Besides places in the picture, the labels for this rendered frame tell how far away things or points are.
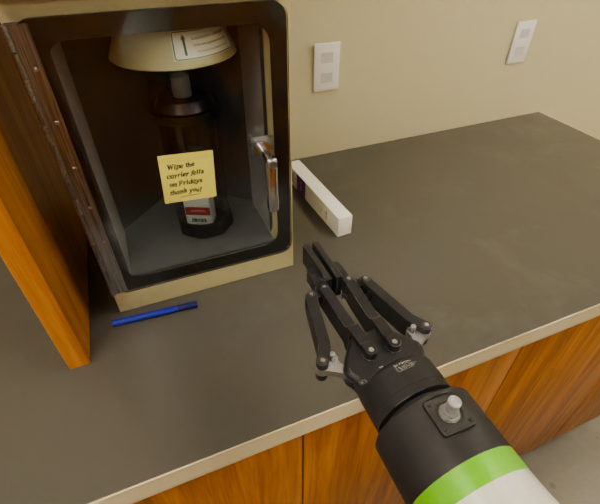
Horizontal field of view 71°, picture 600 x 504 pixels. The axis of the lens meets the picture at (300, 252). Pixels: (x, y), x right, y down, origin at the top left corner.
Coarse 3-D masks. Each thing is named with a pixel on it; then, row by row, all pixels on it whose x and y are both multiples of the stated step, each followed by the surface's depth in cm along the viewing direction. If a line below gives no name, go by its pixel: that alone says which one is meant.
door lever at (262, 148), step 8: (256, 144) 61; (264, 144) 61; (256, 152) 62; (264, 152) 60; (272, 160) 58; (272, 168) 58; (272, 176) 60; (272, 184) 60; (272, 192) 61; (272, 200) 62; (272, 208) 63
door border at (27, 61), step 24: (24, 24) 43; (24, 48) 44; (24, 72) 45; (48, 96) 48; (48, 120) 49; (72, 144) 52; (72, 168) 53; (72, 192) 55; (96, 216) 58; (96, 240) 61; (120, 288) 67
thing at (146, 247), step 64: (256, 0) 50; (64, 64) 46; (128, 64) 49; (192, 64) 51; (256, 64) 54; (128, 128) 53; (192, 128) 56; (256, 128) 60; (128, 192) 58; (256, 192) 66; (128, 256) 64; (192, 256) 69; (256, 256) 74
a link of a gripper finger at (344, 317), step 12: (324, 288) 46; (324, 300) 46; (336, 300) 45; (324, 312) 47; (336, 312) 44; (336, 324) 44; (348, 324) 42; (348, 336) 42; (360, 336) 40; (360, 348) 40; (372, 348) 39
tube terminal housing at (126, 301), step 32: (0, 0) 42; (32, 0) 43; (64, 0) 44; (96, 0) 45; (128, 0) 46; (160, 0) 47; (192, 0) 48; (224, 0) 50; (288, 0) 52; (288, 32) 55; (288, 256) 79; (160, 288) 72; (192, 288) 75
